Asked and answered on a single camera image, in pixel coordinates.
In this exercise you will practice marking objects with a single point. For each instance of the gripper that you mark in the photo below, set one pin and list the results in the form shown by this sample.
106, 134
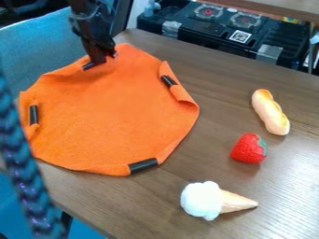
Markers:
94, 33

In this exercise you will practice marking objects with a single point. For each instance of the red toy strawberry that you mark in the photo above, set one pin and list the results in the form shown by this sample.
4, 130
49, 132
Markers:
249, 149

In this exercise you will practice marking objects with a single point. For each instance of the orange cloth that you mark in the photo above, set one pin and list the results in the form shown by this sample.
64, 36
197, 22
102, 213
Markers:
108, 118

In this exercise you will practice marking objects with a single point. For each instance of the toy ice cream cone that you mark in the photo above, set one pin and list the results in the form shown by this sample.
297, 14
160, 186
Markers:
209, 200

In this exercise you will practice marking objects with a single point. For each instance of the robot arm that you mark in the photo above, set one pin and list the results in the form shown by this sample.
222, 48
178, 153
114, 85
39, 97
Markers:
88, 5

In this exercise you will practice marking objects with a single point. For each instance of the black tool case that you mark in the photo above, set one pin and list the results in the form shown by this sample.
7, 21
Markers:
232, 26

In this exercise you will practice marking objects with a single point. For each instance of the toy bread loaf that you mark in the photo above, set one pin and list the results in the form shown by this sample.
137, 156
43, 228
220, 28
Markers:
270, 112

